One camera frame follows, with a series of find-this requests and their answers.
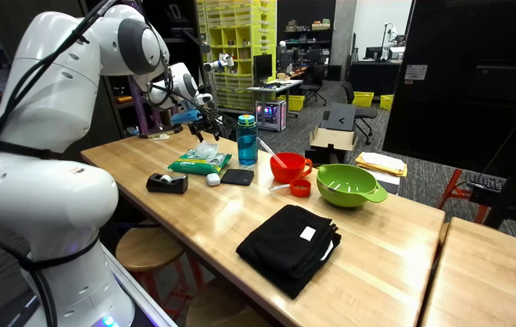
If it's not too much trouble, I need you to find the black tape dispenser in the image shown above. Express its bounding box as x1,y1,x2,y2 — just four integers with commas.
145,170,189,196

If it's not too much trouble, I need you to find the open cardboard box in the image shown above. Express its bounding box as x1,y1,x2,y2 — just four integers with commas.
309,125,360,152

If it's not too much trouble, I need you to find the round wooden stool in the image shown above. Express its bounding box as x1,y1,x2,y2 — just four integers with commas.
114,218,205,305
183,276,272,327

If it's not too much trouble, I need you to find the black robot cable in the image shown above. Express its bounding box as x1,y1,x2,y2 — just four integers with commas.
0,0,120,183

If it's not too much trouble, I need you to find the black flat wallet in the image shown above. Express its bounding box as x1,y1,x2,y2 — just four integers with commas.
218,167,256,187

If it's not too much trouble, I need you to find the yellow bin shelving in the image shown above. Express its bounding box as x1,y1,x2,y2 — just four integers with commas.
194,0,278,114

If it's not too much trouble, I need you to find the wooden board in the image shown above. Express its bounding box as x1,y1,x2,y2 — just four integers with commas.
354,151,409,178

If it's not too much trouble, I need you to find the white paper sign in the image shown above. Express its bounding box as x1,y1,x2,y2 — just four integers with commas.
403,61,429,83

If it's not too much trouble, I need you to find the black folded cloth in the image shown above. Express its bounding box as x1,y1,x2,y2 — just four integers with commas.
234,201,343,299

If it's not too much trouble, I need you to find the red metal stand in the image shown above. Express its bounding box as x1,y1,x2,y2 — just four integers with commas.
438,167,492,225

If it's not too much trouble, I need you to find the green bowl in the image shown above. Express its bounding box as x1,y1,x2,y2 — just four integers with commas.
314,161,389,209

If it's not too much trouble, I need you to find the white plastic spoon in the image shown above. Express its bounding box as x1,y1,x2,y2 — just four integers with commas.
256,136,289,169

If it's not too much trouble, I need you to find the small red measuring cup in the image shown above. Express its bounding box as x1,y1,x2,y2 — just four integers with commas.
269,174,312,198

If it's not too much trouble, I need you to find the green pack of wipes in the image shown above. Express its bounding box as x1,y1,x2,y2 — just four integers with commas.
167,141,234,176

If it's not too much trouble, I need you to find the grey background desk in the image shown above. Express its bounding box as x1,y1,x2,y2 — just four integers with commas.
245,78,303,101

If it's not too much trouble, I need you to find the black computer monitor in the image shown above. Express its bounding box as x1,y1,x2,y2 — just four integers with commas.
252,52,274,83

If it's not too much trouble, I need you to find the blue water bottle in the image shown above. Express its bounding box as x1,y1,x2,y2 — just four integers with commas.
234,112,258,167

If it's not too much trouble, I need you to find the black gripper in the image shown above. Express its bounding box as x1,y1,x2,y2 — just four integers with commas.
187,107,227,143

